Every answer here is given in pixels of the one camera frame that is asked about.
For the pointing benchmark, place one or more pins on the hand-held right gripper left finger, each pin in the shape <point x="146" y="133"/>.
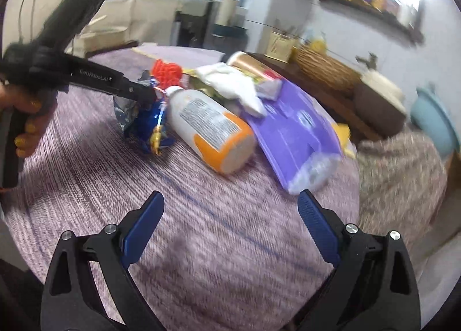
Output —
<point x="144" y="226"/>

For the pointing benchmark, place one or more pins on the white table sheet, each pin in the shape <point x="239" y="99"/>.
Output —
<point x="173" y="51"/>

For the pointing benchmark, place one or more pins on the blue foil snack wrapper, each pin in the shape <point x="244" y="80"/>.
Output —
<point x="142" y="123"/>

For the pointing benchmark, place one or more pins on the light blue plastic basin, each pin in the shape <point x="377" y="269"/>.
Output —
<point x="432" y="118"/>

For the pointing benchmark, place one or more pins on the yellow pump bottle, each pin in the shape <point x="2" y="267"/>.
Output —
<point x="317" y="44"/>

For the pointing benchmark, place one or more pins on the white bottle with orange base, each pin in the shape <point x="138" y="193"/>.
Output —
<point x="209" y="125"/>

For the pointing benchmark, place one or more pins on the floral cloth cover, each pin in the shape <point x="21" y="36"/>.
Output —
<point x="396" y="179"/>

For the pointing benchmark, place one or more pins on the red foam fruit net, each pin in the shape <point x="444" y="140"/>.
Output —
<point x="167" y="73"/>

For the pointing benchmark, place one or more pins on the bronze faucet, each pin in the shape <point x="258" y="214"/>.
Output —
<point x="369" y="60"/>

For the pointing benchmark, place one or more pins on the dark wooden counter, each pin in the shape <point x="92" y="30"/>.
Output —
<point x="324" y="100"/>

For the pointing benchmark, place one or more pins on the yellow foam fruit net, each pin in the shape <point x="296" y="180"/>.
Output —
<point x="344" y="134"/>

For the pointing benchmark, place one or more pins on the beige paper roll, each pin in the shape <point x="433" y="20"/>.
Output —
<point x="225" y="10"/>

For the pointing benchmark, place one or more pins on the white crumpled cloth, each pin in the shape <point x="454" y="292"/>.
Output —
<point x="230" y="82"/>

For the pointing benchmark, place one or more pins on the wicker basket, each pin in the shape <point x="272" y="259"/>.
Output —
<point x="324" y="66"/>

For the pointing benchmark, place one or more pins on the purple plastic package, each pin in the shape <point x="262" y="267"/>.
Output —
<point x="291" y="129"/>

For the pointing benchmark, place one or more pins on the purple striped tablecloth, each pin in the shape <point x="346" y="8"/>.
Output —
<point x="180" y="244"/>

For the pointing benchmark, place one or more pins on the brown and white sink basin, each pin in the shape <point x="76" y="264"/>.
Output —
<point x="374" y="104"/>

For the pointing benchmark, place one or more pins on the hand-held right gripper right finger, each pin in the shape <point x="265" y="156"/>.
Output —
<point x="317" y="223"/>

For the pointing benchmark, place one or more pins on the beige chopstick holder box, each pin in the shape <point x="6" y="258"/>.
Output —
<point x="279" y="46"/>

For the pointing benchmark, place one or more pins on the red and gold can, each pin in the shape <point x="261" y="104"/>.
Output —
<point x="252" y="66"/>

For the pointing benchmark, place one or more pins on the person's left hand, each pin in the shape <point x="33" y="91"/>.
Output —
<point x="36" y="125"/>

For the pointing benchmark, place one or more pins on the wooden wall shelf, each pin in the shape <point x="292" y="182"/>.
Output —
<point x="360" y="8"/>

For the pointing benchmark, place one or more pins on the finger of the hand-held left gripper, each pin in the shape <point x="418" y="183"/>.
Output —
<point x="138" y="93"/>

